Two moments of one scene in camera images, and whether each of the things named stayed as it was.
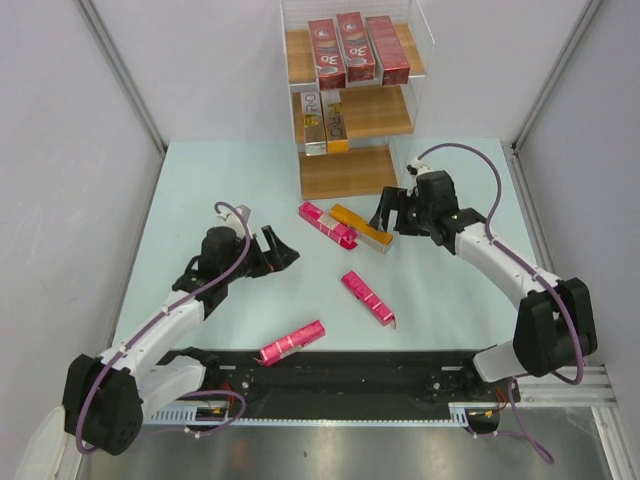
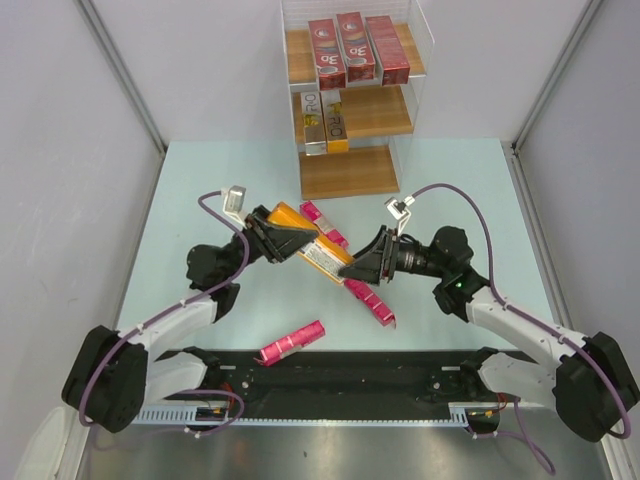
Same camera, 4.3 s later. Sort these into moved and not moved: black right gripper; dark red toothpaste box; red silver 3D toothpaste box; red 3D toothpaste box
Moved: black right gripper
Not moved: red silver 3D toothpaste box; dark red toothpaste box; red 3D toothpaste box
